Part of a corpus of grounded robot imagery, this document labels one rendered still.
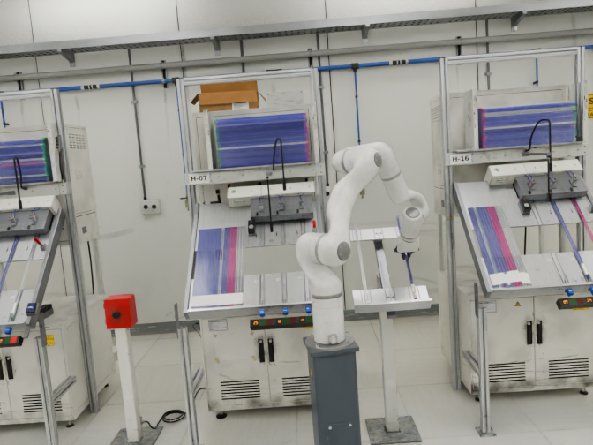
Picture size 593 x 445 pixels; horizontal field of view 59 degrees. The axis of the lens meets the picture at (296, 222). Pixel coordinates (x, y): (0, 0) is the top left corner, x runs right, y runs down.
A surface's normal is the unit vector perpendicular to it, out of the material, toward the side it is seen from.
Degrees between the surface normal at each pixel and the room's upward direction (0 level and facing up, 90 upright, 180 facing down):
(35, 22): 90
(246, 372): 90
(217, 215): 43
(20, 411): 90
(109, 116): 90
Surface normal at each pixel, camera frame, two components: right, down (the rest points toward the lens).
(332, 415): 0.15, 0.11
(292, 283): -0.07, -0.65
